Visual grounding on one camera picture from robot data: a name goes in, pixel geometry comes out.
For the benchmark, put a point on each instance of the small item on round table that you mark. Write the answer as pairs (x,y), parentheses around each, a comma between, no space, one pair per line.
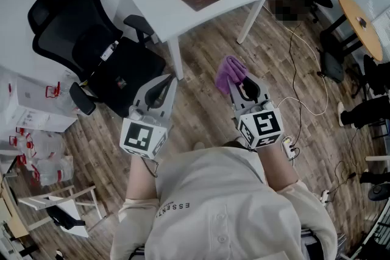
(362,22)

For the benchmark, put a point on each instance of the black metal chair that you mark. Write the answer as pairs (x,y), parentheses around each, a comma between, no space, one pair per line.
(332,64)

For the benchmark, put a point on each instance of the person's right forearm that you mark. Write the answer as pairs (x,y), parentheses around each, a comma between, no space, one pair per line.
(277,167)

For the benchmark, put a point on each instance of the small black red-label item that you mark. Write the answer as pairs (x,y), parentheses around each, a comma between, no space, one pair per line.
(121,82)

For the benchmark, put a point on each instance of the clear plastic water bottle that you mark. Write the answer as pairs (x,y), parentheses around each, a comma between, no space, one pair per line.
(109,51)

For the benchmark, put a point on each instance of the black mesh office chair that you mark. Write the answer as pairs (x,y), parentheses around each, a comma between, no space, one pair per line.
(61,33)

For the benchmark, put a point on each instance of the person's beige shirt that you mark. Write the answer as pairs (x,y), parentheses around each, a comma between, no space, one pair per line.
(219,207)

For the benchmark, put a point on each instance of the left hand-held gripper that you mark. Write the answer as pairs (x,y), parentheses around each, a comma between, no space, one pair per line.
(143,137)

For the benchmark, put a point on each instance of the white cardboard box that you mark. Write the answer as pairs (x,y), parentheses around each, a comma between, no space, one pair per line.
(27,103)

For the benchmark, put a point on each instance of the white folding table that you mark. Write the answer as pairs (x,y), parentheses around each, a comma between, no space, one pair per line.
(73,210)

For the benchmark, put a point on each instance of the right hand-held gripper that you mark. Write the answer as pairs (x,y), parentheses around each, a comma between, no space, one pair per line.
(262,128)

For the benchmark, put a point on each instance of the round wooden table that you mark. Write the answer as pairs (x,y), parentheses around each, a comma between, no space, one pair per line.
(362,36)

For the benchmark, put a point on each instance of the purple cloth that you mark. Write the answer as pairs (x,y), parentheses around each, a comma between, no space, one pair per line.
(228,70)

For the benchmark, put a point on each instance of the window blinds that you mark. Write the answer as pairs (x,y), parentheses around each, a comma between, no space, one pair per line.
(381,27)

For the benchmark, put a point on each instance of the person's left forearm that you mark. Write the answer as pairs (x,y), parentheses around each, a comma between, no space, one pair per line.
(140,179)

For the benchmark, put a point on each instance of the white power strip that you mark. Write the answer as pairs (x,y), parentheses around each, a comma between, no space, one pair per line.
(325,195)
(288,147)

